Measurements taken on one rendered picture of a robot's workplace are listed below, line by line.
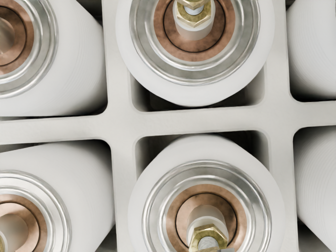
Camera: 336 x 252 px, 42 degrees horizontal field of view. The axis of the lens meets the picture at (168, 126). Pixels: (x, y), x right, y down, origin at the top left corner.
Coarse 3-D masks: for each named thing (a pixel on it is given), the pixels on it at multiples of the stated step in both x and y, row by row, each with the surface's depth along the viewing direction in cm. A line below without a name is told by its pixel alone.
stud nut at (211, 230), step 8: (208, 224) 22; (192, 232) 22; (200, 232) 21; (208, 232) 21; (216, 232) 21; (192, 240) 21; (216, 240) 21; (224, 240) 21; (192, 248) 21; (224, 248) 21
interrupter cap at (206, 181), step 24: (192, 168) 25; (216, 168) 25; (168, 192) 26; (192, 192) 26; (216, 192) 26; (240, 192) 25; (144, 216) 26; (168, 216) 26; (240, 216) 25; (264, 216) 25; (144, 240) 26; (168, 240) 26; (240, 240) 25; (264, 240) 25
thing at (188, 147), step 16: (176, 144) 28; (192, 144) 26; (208, 144) 26; (224, 144) 26; (160, 160) 26; (176, 160) 26; (224, 160) 26; (240, 160) 26; (256, 160) 26; (144, 176) 26; (160, 176) 26; (256, 176) 26; (144, 192) 26; (272, 192) 26; (128, 208) 27; (272, 208) 26; (128, 224) 27; (272, 224) 26; (272, 240) 26
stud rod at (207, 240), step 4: (208, 236) 21; (200, 240) 21; (204, 240) 21; (208, 240) 21; (212, 240) 21; (200, 244) 20; (204, 244) 20; (208, 244) 20; (212, 244) 20; (216, 244) 20; (200, 248) 20
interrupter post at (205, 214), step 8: (200, 208) 25; (208, 208) 25; (216, 208) 26; (192, 216) 24; (200, 216) 23; (208, 216) 23; (216, 216) 23; (192, 224) 23; (200, 224) 23; (216, 224) 23; (224, 224) 23; (224, 232) 23
